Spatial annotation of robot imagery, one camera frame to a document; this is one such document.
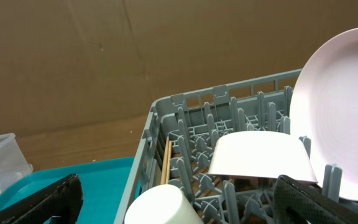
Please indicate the large white plate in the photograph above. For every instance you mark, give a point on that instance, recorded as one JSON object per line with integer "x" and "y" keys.
{"x": 324, "y": 108}

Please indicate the teal plastic tray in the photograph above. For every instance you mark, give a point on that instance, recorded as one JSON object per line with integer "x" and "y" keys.
{"x": 103, "y": 185}

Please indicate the wooden chopstick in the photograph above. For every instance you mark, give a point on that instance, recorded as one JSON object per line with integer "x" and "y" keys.
{"x": 165, "y": 160}
{"x": 168, "y": 161}

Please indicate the pink bowl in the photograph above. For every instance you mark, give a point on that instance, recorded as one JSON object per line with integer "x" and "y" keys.
{"x": 262, "y": 154}

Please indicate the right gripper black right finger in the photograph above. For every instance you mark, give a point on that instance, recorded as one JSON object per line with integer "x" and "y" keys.
{"x": 294, "y": 202}

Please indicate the cream paper cup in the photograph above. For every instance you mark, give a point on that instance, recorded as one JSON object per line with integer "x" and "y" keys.
{"x": 163, "y": 204}

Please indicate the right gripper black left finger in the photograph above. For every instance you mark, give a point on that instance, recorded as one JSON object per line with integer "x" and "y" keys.
{"x": 59, "y": 202}

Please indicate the grey dish rack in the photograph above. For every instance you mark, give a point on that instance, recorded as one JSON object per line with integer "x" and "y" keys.
{"x": 195, "y": 121}

